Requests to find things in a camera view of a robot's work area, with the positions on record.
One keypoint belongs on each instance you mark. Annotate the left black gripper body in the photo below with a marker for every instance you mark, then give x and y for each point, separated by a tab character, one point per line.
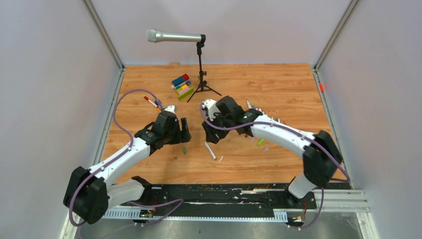
173	136

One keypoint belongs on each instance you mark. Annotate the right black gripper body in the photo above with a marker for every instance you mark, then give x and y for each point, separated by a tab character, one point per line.
220	121

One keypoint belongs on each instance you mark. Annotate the white marker dark green cap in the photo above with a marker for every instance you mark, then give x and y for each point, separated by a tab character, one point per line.
211	152

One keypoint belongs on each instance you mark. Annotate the white marker red tip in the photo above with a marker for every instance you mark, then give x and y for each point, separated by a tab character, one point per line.
150	101

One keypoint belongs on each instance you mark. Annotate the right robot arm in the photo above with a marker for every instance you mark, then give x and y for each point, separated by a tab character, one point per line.
321	157

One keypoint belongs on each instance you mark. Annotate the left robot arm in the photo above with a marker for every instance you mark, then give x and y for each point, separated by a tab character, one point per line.
92	191

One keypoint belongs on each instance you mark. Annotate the black tripod microphone stand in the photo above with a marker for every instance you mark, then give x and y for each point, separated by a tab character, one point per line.
202	86

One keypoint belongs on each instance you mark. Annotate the green yellow pink block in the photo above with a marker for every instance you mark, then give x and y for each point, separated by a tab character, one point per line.
184	91

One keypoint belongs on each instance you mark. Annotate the blue red toy train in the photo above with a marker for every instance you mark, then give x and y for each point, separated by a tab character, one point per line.
181	82

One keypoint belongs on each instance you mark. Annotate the silver microphone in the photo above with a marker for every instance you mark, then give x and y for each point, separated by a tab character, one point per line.
157	36

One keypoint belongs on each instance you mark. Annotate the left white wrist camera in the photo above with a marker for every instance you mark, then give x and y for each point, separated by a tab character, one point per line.
171	109

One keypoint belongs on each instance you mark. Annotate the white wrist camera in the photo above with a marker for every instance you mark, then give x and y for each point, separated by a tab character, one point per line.
210	106
171	109

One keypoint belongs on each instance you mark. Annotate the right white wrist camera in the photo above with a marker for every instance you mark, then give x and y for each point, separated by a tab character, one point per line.
210	106

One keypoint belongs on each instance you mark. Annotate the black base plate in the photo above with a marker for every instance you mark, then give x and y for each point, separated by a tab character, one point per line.
227	200

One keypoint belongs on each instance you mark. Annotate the aluminium frame rail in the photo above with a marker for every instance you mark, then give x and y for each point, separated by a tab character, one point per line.
336	198

